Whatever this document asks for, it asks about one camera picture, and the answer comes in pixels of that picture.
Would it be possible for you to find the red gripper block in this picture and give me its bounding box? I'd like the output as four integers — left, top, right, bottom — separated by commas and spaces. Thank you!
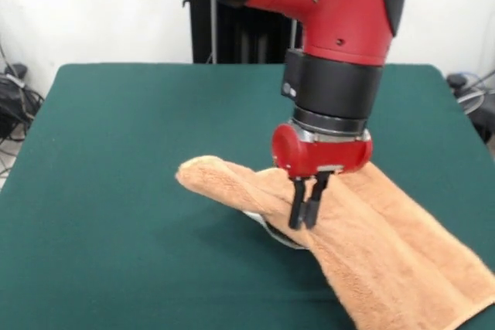
270, 123, 374, 230

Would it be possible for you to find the tan terry towel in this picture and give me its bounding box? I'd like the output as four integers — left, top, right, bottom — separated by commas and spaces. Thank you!
176, 155, 495, 330

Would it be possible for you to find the dark green table cloth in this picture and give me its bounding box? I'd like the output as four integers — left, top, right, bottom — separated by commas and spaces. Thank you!
0, 62, 495, 330

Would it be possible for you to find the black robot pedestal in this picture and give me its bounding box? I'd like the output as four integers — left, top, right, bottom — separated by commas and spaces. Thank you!
181, 0, 306, 64

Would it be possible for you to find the black cable tangle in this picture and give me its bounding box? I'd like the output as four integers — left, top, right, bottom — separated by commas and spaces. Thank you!
0, 73, 46, 144

